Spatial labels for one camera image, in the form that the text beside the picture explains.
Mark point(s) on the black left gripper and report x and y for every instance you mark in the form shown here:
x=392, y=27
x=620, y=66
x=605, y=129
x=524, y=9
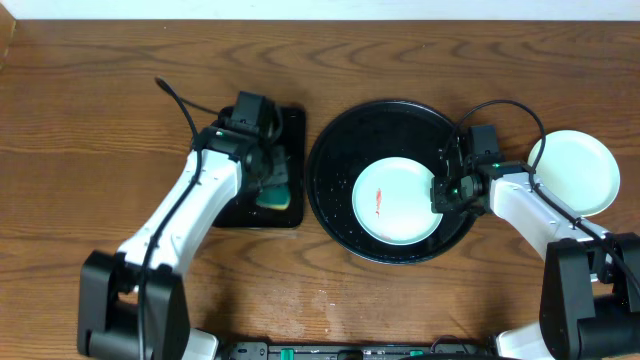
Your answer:
x=275, y=175

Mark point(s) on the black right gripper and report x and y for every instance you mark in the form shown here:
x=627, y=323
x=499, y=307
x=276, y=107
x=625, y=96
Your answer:
x=439, y=202

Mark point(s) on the green yellow sponge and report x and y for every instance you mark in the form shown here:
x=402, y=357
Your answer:
x=276, y=197

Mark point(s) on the light blue plate with stain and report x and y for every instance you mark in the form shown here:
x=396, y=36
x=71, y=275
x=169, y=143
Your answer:
x=391, y=200

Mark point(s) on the pale green plate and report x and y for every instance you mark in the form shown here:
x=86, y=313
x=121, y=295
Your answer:
x=574, y=151

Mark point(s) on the yellow plate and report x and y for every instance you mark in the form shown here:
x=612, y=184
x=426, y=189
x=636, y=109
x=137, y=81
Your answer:
x=586, y=196

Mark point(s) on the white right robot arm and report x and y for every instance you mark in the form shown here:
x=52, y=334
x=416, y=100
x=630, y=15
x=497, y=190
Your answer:
x=589, y=306

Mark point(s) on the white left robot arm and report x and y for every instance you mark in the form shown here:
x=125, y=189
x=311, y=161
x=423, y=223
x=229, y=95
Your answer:
x=132, y=304

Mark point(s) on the black rectangular tray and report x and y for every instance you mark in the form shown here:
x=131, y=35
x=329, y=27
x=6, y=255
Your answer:
x=244, y=212

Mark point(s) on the black round tray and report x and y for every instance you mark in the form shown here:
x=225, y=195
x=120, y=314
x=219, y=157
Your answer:
x=357, y=138

